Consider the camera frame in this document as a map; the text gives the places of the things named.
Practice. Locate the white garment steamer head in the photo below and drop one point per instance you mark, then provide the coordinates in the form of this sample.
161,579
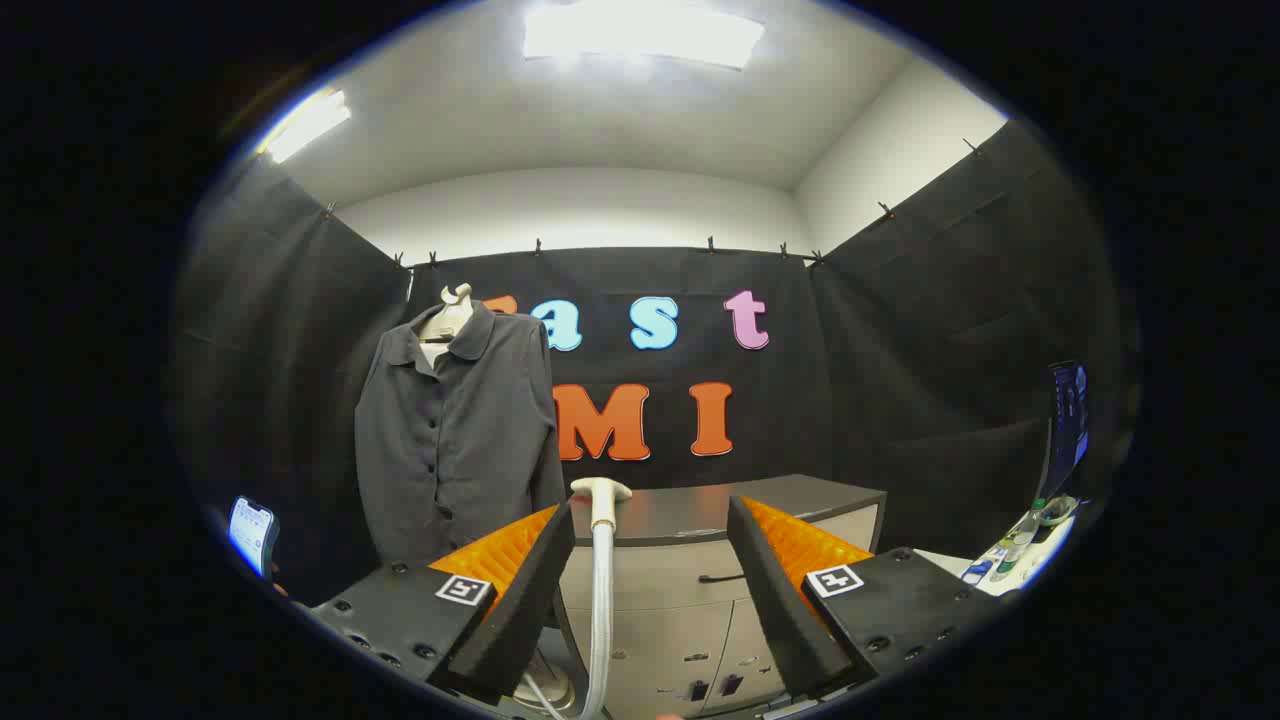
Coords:
602,600

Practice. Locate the smartphone with lit screen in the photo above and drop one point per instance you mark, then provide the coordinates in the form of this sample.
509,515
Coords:
250,532

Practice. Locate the small white side table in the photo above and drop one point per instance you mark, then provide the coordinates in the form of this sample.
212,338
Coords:
955,568

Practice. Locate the dark computer monitor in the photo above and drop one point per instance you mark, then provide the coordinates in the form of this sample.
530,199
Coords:
1065,420

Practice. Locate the cream clothes hanger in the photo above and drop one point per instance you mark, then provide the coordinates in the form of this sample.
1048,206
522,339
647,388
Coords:
447,318

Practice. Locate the grey garment steamer base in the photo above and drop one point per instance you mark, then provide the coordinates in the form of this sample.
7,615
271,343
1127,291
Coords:
548,690

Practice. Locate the grey button-up shirt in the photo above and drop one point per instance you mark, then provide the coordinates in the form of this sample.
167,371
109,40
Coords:
470,450

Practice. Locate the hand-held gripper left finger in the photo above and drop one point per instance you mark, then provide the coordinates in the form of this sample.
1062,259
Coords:
530,590

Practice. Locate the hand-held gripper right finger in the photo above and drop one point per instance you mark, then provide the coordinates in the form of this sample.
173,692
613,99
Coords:
770,590

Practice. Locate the rectangular ceiling light panel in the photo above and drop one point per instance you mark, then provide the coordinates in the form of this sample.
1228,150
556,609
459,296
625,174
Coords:
640,32

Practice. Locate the long ceiling light strip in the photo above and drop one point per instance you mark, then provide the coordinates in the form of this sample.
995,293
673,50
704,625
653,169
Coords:
305,125

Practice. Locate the beige cabinet with dark top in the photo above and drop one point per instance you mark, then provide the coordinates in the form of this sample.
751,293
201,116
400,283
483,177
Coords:
680,590

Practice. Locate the black backdrop cloth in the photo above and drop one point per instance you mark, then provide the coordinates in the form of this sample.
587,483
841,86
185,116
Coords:
900,380

